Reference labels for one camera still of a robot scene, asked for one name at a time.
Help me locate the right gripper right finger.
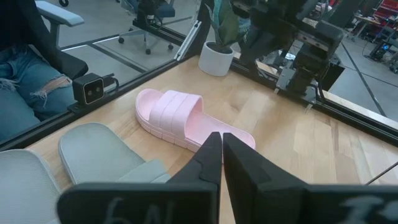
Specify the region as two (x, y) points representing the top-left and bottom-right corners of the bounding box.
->
(223, 133), (398, 224)

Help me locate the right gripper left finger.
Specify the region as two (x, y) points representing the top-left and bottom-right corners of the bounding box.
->
(57, 131), (223, 224)

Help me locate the grey foam slide sandal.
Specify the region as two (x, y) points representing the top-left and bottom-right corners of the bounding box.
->
(58, 122), (172, 186)
(0, 149), (63, 224)

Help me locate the pink foam slide sandal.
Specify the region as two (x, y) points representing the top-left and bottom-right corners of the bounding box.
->
(135, 88), (256, 154)

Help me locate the green plant in white pot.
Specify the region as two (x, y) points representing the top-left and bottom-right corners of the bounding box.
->
(198, 0), (241, 77)

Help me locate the black chair with grey armrest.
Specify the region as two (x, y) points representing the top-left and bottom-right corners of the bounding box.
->
(34, 0), (90, 81)

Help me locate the blue office chair on wheels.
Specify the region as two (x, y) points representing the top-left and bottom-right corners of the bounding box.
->
(117, 0), (177, 56)

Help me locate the person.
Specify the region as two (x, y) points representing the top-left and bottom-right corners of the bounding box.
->
(0, 0), (76, 142)

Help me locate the black table-level camera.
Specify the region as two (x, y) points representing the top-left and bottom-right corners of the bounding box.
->
(72, 72), (120, 106)

